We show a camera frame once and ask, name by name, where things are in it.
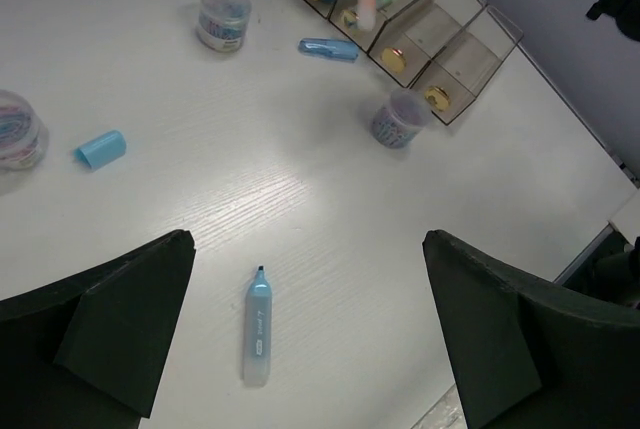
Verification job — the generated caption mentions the blue capped highlighter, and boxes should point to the blue capped highlighter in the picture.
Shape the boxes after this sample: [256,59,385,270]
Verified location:
[298,38,360,63]

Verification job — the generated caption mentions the clear jar purple pins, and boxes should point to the clear jar purple pins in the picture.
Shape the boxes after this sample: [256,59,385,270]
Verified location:
[1,90,49,196]
[370,88,432,149]

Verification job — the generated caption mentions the clear tiered organizer tray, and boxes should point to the clear tiered organizer tray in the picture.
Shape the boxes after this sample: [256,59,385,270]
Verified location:
[304,0,523,125]

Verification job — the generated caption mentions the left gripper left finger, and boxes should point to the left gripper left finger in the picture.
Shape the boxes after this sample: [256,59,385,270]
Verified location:
[1,230,195,428]

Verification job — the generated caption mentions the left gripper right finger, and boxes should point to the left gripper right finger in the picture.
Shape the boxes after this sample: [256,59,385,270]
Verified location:
[423,230,639,428]

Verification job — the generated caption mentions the clear jar blue pins back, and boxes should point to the clear jar blue pins back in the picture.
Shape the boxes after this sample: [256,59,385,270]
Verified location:
[196,0,252,53]

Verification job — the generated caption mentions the blue highlighter pen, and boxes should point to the blue highlighter pen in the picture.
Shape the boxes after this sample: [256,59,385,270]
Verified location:
[242,266,273,388]

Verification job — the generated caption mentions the light blue marker cap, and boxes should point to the light blue marker cap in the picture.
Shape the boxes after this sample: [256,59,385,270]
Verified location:
[73,130,127,170]

